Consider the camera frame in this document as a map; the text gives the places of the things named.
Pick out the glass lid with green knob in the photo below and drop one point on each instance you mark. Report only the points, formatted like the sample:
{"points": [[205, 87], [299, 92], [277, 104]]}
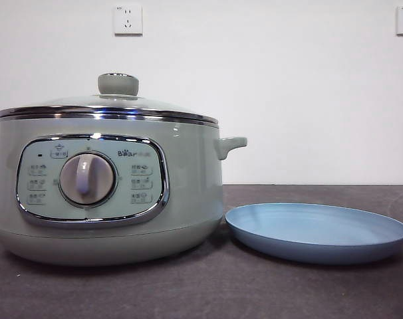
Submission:
{"points": [[117, 83]]}

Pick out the pale green electric steamer pot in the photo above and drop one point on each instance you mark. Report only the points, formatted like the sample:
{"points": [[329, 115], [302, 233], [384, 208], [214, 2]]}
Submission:
{"points": [[195, 199]]}

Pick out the blue round plate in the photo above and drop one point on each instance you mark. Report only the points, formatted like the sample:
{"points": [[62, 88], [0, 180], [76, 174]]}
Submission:
{"points": [[321, 232]]}

